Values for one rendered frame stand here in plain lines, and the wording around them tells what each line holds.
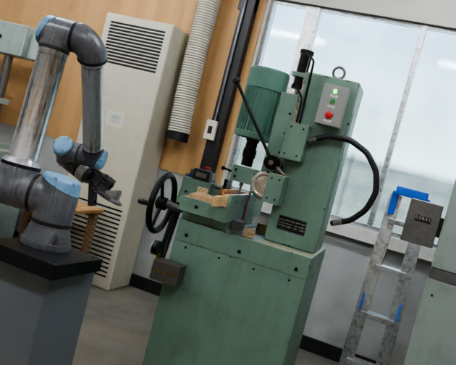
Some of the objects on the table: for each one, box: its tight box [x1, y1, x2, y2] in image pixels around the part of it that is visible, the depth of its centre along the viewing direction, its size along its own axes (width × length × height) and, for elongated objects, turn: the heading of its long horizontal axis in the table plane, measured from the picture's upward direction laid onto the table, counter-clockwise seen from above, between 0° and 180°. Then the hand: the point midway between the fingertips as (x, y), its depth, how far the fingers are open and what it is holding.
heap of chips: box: [186, 192, 214, 204], centre depth 252 cm, size 8×12×3 cm
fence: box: [226, 195, 263, 209], centre depth 273 cm, size 60×2×6 cm, turn 88°
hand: (118, 205), depth 274 cm, fingers closed
